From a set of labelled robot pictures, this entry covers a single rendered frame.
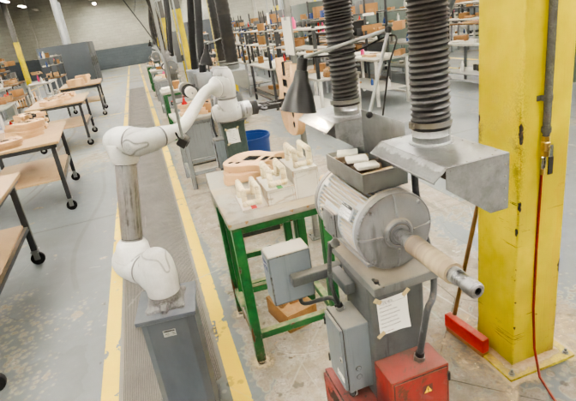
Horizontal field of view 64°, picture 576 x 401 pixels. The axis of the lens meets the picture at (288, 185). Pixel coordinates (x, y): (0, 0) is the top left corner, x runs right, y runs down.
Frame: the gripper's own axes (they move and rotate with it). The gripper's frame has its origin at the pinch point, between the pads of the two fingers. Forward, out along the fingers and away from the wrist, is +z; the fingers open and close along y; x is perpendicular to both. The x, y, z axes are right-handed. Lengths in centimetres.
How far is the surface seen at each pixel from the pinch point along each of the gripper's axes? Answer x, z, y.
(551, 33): 24, 90, 89
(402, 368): -67, -9, 139
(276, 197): -49, -16, 14
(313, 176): -41.5, 6.4, 14.0
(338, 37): 35, -3, 91
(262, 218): -54, -28, 26
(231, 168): -44, -31, -42
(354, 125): 5, -2, 97
